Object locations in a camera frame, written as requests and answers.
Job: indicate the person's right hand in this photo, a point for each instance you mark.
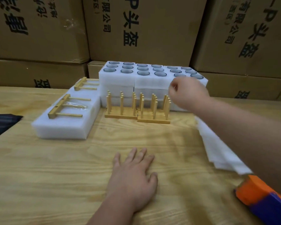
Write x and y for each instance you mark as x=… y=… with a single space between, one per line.
x=189 y=93

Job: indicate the person's left hand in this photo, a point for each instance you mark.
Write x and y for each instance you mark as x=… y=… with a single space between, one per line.
x=131 y=185

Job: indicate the pile of white foam sheets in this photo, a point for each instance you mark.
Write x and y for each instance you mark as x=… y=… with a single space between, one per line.
x=220 y=152

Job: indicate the row of wooden peg racks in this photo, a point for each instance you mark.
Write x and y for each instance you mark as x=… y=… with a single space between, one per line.
x=119 y=115

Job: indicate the stack of white foam trays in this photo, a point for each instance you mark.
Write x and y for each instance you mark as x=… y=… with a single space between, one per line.
x=117 y=82

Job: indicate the wooden peg rack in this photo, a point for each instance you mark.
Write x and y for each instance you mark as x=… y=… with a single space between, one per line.
x=56 y=107
x=79 y=83

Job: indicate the orange and blue tape dispenser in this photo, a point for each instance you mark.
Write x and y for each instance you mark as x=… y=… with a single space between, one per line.
x=267 y=203

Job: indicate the person's right forearm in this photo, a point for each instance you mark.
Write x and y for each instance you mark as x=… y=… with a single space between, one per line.
x=248 y=138

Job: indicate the stack of brown cardboard boxes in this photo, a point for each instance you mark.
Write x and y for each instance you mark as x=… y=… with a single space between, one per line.
x=145 y=25

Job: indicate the black plastic bags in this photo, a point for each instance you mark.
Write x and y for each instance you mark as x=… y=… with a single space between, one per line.
x=2 y=125

